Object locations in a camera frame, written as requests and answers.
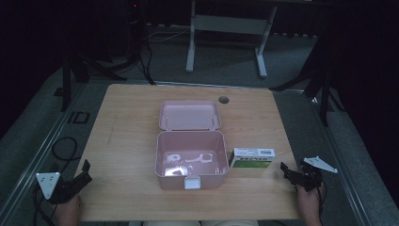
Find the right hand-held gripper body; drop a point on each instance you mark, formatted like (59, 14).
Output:
(312, 174)

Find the white metal desk frame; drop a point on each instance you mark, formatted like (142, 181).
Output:
(230, 24)

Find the green and white medicine box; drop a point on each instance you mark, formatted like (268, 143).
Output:
(252, 158)

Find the person's left hand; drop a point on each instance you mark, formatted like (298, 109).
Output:
(69, 210)

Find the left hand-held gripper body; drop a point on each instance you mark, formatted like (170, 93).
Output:
(59, 188)

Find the pink plastic storage box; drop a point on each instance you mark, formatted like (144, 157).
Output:
(191, 141)

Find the black tripod stand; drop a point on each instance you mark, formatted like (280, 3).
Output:
(66, 81)
(325, 94)

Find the round grey table grommet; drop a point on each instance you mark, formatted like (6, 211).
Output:
(223, 100)

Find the person's right hand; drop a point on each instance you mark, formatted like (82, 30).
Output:
(309, 204)

